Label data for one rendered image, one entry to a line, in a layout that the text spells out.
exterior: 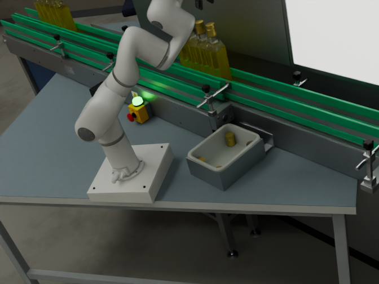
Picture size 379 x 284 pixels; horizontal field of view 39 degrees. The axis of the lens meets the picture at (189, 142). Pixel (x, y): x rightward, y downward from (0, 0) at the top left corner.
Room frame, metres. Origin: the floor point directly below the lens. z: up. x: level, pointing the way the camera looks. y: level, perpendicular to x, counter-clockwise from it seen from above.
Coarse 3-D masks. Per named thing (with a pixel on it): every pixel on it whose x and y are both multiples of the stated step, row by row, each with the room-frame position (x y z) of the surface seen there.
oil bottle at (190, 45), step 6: (198, 36) 1.87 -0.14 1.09; (186, 42) 1.88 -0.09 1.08; (192, 42) 1.85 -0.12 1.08; (186, 48) 1.88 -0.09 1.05; (192, 48) 1.85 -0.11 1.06; (192, 54) 1.86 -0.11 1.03; (192, 60) 1.87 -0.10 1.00; (198, 60) 1.85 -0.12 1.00; (192, 66) 1.88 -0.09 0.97; (198, 66) 1.85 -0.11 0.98
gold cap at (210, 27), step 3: (207, 24) 1.79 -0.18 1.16; (210, 24) 1.78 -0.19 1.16; (213, 24) 1.78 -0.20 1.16; (207, 27) 1.78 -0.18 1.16; (210, 27) 1.77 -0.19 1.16; (213, 27) 1.77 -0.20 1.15; (207, 30) 1.78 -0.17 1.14; (210, 30) 1.77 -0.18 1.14; (213, 30) 1.77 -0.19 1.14; (207, 33) 1.78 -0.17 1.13; (210, 33) 1.77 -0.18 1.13; (213, 33) 1.77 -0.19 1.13; (216, 33) 1.78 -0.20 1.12; (210, 36) 1.77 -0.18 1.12; (213, 36) 1.77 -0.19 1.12
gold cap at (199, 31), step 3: (195, 21) 1.84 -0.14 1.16; (198, 21) 1.84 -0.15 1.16; (201, 21) 1.83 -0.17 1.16; (195, 24) 1.83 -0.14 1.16; (198, 24) 1.82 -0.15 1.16; (201, 24) 1.82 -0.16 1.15; (198, 27) 1.82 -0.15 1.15; (201, 27) 1.82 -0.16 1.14; (204, 27) 1.83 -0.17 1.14; (198, 30) 1.82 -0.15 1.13; (201, 30) 1.82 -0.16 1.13; (204, 30) 1.82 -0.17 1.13; (198, 33) 1.82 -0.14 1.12; (201, 33) 1.82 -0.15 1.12
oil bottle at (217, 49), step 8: (208, 48) 1.78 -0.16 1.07; (216, 48) 1.76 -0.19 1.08; (224, 48) 1.77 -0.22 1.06; (208, 56) 1.79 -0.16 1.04; (216, 56) 1.75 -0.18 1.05; (224, 56) 1.77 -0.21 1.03; (216, 64) 1.76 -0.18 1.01; (224, 64) 1.77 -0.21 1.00; (216, 72) 1.77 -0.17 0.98; (224, 72) 1.76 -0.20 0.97
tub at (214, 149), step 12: (216, 132) 1.58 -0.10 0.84; (240, 132) 1.56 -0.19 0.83; (252, 132) 1.52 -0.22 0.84; (204, 144) 1.54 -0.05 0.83; (216, 144) 1.57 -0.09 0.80; (240, 144) 1.56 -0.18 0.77; (252, 144) 1.45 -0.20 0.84; (192, 156) 1.51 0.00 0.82; (204, 156) 1.53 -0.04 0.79; (216, 156) 1.54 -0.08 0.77; (228, 156) 1.52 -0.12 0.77; (240, 156) 1.42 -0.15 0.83; (216, 168) 1.38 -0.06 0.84
